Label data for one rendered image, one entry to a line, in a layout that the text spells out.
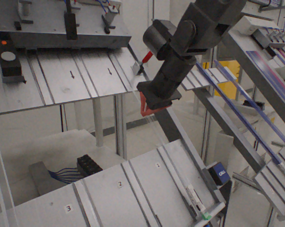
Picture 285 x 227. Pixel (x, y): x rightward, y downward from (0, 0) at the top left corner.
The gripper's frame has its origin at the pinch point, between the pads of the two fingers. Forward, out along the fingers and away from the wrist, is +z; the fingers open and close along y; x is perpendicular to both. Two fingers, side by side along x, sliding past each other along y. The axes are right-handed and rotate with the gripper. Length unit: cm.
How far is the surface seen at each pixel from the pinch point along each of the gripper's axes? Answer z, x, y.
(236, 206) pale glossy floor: 76, 55, -91
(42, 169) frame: 42.2, -10.0, 22.5
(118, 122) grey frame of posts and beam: 30.6, -15.0, -10.1
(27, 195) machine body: 42, -3, 29
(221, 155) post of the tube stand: 11.2, 19.5, -29.6
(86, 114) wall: 156, -100, -55
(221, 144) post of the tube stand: 8.2, 16.1, -29.6
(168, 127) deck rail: 4.0, 4.8, -7.9
